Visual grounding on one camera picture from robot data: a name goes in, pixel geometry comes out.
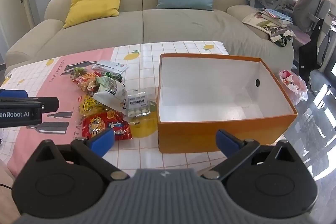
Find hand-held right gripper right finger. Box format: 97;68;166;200
201;130;300;180

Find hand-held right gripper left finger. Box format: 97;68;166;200
34;128;130;180

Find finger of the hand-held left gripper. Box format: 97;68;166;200
0;97;60;113
0;90;28;99

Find orange cardboard box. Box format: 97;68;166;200
157;53;298;154

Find red snack bag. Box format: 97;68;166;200
82;111;133;141

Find yellow snack bag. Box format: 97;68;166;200
79;95;108;117

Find orange stick snack bag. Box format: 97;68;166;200
70;72;101;94

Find green brown snack packet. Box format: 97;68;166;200
71;67;88;77

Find white and green snack bag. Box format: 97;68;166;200
93;76;127;112

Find clear packet of white balls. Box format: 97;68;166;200
127;91;151;117

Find silver white snack packet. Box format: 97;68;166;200
92;60;129;73

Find pink and white checked tablecloth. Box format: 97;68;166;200
0;41;237;178

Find trash bin with bag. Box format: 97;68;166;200
278;70;308;106

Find yellow pillow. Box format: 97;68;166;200
63;0;122;29

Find printed tote bag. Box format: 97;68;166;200
270;26;296;47

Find beige sofa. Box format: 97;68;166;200
5;0;294;75

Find black garment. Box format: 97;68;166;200
299;18;331;80

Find stack of books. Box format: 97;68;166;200
242;7;293;30

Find grey office chair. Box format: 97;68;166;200
293;0;332;46

